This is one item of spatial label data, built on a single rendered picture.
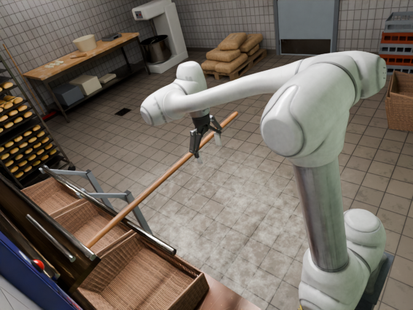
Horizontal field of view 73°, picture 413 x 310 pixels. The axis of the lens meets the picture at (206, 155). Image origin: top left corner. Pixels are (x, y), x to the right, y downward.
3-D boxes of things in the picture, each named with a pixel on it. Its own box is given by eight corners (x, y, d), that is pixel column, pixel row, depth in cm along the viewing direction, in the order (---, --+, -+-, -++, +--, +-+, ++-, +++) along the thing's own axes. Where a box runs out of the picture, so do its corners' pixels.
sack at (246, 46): (247, 53, 523) (246, 45, 514) (232, 53, 545) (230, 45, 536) (264, 40, 554) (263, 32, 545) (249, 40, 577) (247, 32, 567)
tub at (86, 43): (85, 53, 531) (79, 42, 519) (74, 52, 557) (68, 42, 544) (103, 45, 555) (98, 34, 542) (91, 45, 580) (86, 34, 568)
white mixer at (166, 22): (162, 74, 613) (141, 9, 534) (143, 72, 652) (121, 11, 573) (191, 57, 667) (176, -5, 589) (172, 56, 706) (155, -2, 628)
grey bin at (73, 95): (67, 106, 520) (61, 94, 506) (56, 102, 549) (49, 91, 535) (84, 97, 539) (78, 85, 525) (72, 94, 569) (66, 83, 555)
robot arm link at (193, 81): (196, 92, 117) (173, 107, 111) (187, 56, 108) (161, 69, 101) (215, 96, 110) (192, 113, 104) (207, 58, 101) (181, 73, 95)
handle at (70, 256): (85, 264, 83) (81, 269, 83) (39, 221, 103) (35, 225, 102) (73, 256, 79) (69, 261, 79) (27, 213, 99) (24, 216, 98)
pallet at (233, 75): (235, 81, 506) (233, 74, 497) (201, 77, 553) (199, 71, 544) (267, 55, 571) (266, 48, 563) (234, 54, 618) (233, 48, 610)
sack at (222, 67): (230, 75, 498) (228, 67, 489) (214, 73, 521) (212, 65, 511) (249, 59, 529) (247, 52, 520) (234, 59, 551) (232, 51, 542)
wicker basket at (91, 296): (149, 374, 129) (127, 353, 113) (85, 307, 162) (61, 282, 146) (211, 286, 156) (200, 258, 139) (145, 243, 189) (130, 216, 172)
